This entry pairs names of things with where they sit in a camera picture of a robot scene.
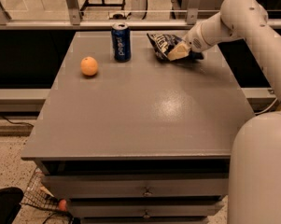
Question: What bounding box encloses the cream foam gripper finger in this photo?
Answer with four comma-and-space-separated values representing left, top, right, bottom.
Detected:
167, 41, 190, 61

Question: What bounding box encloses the blue chip bag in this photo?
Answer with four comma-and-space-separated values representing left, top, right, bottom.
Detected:
147, 34, 204, 61

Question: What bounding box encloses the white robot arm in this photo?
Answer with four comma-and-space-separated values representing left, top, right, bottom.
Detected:
168, 0, 281, 224

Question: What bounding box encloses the blue pepsi can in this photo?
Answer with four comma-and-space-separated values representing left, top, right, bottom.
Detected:
111, 22, 131, 62

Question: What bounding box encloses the orange fruit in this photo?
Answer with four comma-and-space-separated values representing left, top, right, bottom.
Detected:
80, 57, 98, 77

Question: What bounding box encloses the black stand base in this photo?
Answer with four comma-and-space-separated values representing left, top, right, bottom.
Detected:
80, 0, 126, 12

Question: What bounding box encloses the upper grey drawer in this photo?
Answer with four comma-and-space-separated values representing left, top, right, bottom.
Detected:
42, 175, 228, 199

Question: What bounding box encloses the grey drawer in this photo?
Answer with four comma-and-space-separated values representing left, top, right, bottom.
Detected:
42, 175, 228, 199
68, 199, 223, 218

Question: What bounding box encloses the lower grey drawer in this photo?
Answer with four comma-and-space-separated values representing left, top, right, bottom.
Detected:
68, 199, 223, 218

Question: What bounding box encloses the metal railing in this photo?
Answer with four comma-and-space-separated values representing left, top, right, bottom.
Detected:
0, 0, 281, 30

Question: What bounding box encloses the small orange ball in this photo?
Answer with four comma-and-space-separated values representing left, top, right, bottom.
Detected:
58, 199, 67, 212

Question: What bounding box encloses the wire basket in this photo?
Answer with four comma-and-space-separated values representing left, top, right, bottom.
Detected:
21, 168, 61, 213

